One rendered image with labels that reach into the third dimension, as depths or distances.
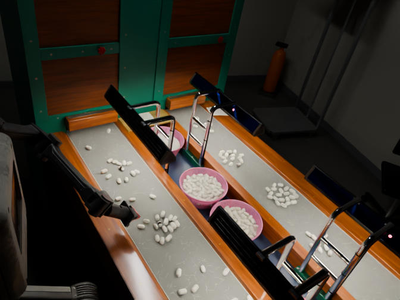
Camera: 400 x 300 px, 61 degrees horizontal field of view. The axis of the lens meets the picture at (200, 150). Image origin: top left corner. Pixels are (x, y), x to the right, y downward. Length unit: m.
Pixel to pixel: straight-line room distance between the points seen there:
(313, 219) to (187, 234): 0.69
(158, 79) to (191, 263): 1.22
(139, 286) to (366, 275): 1.03
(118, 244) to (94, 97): 0.95
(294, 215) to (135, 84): 1.22
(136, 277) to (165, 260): 0.15
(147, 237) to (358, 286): 0.97
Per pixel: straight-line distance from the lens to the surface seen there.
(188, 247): 1.61
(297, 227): 1.86
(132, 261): 1.51
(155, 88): 2.29
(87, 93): 2.12
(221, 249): 1.60
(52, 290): 1.39
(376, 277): 1.87
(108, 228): 1.62
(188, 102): 2.43
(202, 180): 1.92
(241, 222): 1.77
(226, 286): 1.54
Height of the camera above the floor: 2.02
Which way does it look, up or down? 37 degrees down
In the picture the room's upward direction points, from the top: 12 degrees clockwise
